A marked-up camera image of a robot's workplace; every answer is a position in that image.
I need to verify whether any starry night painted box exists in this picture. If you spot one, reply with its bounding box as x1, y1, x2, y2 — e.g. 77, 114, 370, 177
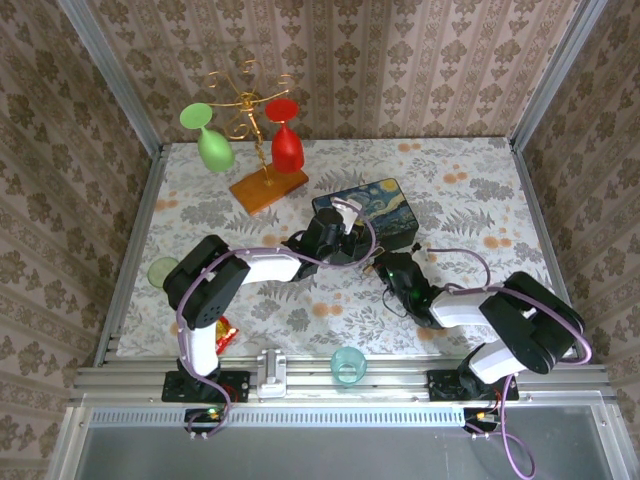
311, 177, 420, 250

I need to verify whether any red wine glass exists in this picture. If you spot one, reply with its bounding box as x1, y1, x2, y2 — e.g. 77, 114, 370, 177
263, 98, 306, 175

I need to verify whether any teal translucent plastic cup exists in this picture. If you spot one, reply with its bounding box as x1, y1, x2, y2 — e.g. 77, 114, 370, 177
330, 346, 369, 388

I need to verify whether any red snack packet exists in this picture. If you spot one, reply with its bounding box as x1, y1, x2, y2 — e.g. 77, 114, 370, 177
214, 315, 239, 357

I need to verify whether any green wine glass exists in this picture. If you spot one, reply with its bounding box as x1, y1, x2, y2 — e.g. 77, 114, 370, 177
179, 102, 235, 175

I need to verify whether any white table clamp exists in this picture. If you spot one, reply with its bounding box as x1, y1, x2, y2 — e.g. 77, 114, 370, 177
256, 348, 289, 400

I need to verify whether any small black LED circuit board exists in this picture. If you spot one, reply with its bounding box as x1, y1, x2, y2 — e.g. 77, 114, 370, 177
184, 407, 226, 434
463, 407, 501, 434

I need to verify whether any green translucent plastic cup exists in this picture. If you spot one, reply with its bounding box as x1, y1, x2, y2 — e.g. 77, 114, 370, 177
146, 256, 181, 290

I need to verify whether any thin black wire loop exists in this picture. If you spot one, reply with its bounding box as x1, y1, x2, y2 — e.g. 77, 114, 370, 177
380, 288, 409, 317

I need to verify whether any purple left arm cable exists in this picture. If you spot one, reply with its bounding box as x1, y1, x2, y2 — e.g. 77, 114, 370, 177
175, 219, 379, 441

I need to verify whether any gold wire rack wooden base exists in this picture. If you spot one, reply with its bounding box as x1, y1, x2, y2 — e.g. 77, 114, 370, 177
207, 59, 310, 217

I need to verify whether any aluminium table edge rail long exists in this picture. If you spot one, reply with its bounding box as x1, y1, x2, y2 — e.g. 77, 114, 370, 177
69, 357, 614, 404

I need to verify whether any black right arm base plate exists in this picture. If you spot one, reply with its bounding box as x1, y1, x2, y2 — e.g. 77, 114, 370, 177
427, 368, 520, 403

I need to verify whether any aluminium table side rail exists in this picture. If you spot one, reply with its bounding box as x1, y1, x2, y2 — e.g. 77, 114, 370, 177
94, 144, 169, 369
508, 139, 609, 371

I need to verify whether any grey slotted cable duct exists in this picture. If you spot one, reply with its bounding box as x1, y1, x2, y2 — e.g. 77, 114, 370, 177
87, 405, 469, 429

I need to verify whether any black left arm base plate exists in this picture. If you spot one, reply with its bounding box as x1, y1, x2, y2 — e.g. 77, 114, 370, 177
161, 370, 251, 403

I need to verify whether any aluminium frame post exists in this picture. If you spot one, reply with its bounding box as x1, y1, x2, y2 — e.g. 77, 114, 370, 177
55, 0, 166, 154
508, 0, 609, 146

